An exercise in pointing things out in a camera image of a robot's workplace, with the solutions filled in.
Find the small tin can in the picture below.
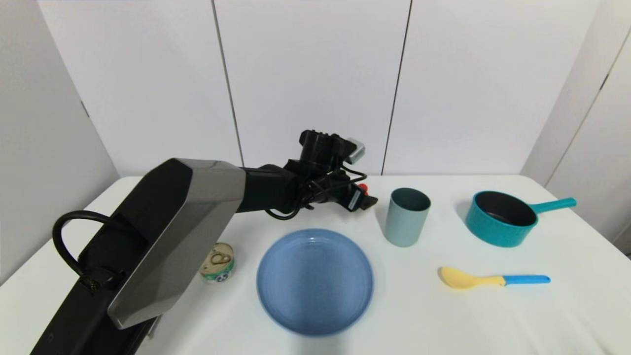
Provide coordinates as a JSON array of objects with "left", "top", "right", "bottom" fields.
[{"left": 199, "top": 242, "right": 236, "bottom": 284}]

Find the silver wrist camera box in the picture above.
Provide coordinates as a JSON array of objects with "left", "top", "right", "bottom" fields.
[{"left": 346, "top": 138, "right": 366, "bottom": 165}]

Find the teal saucepan with handle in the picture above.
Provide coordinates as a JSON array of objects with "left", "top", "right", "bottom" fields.
[{"left": 465, "top": 191, "right": 577, "bottom": 248}]

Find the pale teal cup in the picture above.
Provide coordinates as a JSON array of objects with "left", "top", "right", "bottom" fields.
[{"left": 384, "top": 187, "right": 431, "bottom": 248}]

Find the blue round plate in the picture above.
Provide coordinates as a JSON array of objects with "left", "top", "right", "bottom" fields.
[{"left": 256, "top": 228, "right": 374, "bottom": 337}]

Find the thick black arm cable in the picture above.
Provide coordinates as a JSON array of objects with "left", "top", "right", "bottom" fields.
[{"left": 53, "top": 211, "right": 125, "bottom": 292}]

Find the yellow spoon blue handle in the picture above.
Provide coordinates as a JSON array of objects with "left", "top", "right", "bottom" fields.
[{"left": 439, "top": 266, "right": 551, "bottom": 290}]

